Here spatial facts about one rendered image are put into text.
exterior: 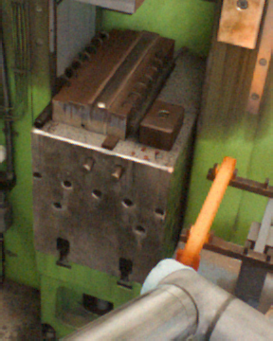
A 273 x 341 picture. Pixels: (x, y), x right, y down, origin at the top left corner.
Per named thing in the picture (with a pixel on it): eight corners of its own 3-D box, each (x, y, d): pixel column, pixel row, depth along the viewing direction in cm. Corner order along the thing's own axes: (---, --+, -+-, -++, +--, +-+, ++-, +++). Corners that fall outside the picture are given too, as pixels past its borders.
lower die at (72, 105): (124, 140, 162) (126, 113, 157) (52, 119, 167) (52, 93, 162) (172, 62, 195) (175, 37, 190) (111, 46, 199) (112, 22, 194)
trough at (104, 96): (107, 113, 159) (107, 108, 158) (87, 107, 160) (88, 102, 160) (159, 37, 192) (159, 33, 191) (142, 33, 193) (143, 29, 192)
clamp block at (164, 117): (170, 152, 160) (172, 132, 156) (137, 143, 162) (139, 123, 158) (183, 126, 169) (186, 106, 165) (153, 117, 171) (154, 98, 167)
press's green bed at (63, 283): (142, 383, 209) (154, 289, 181) (37, 345, 217) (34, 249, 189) (189, 260, 252) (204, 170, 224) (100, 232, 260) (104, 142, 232)
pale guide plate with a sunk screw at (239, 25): (253, 49, 150) (267, -18, 140) (216, 41, 152) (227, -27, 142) (255, 45, 152) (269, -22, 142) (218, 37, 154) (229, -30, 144)
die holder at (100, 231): (155, 290, 181) (172, 170, 154) (33, 249, 189) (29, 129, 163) (205, 170, 224) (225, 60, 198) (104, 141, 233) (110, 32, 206)
